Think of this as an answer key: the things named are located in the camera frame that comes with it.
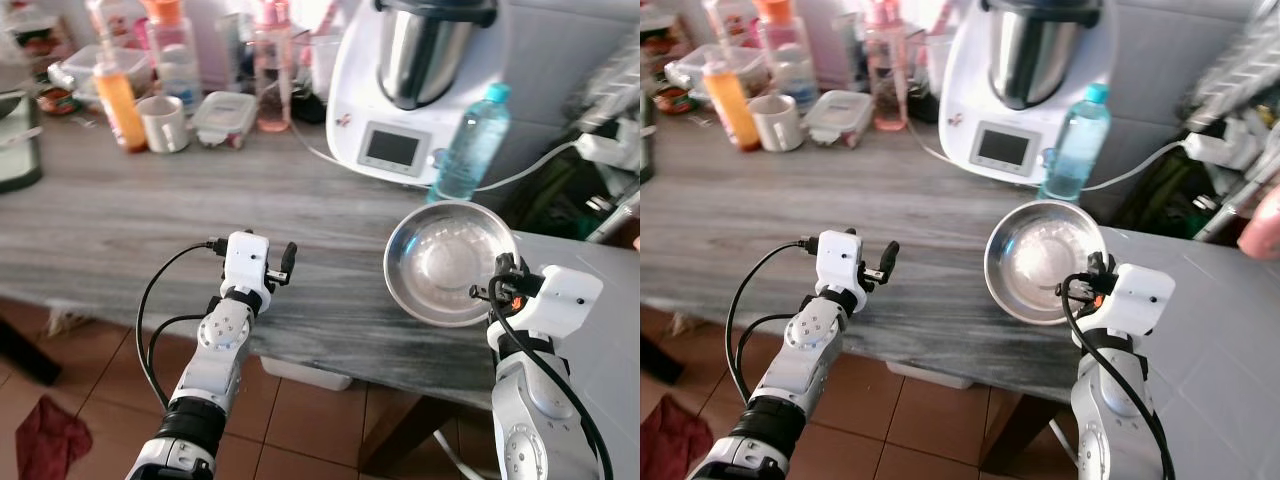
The stainless steel bowl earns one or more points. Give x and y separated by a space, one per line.
440 260
1035 260

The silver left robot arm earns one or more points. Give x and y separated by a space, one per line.
215 350
805 350

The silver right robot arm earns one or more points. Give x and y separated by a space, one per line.
1110 410
530 410

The person hand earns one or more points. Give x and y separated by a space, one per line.
1262 225

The dark green black bag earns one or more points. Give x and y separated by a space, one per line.
560 205
1165 205

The white plastic box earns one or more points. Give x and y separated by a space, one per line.
305 375
930 377

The clear water bottle blue cap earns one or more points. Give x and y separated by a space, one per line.
470 150
1075 150

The white folding table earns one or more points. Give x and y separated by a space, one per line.
1220 380
622 340

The small clear lidded container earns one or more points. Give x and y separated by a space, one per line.
222 120
838 118

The white kitchen appliance steel jug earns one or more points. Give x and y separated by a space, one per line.
350 110
965 110

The dark wooden table grey top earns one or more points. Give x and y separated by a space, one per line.
1010 440
395 435

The pink bottle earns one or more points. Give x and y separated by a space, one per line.
888 90
272 90

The white mug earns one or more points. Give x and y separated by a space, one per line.
165 125
780 125

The clear plastic jug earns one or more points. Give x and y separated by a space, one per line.
322 65
930 65

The clear bottle orange cap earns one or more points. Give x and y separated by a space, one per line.
175 60
790 60

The red cloth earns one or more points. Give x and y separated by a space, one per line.
50 445
675 445

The red jar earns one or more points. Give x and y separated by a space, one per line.
57 100
672 98

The large clear lidded container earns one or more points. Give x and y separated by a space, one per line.
75 72
690 72

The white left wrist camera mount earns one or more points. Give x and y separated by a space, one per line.
245 265
840 262

